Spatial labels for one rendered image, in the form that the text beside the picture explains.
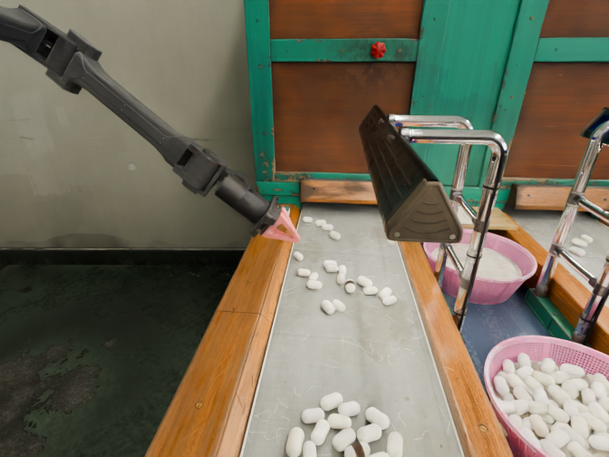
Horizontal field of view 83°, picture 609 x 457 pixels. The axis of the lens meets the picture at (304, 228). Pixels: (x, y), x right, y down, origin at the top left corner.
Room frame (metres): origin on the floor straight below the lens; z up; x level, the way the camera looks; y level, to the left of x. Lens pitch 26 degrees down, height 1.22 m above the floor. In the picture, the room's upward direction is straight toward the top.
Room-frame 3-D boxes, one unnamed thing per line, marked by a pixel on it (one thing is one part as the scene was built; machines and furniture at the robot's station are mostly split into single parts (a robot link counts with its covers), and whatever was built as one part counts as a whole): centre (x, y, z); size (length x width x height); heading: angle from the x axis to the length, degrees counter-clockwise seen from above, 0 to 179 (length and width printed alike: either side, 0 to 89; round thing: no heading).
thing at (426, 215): (0.64, -0.16, 1.08); 0.62 x 0.08 x 0.07; 175
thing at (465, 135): (0.62, -0.24, 0.90); 0.20 x 0.19 x 0.45; 175
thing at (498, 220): (1.00, -0.47, 0.77); 0.33 x 0.15 x 0.01; 85
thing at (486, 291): (0.78, -0.45, 0.72); 0.27 x 0.27 x 0.10
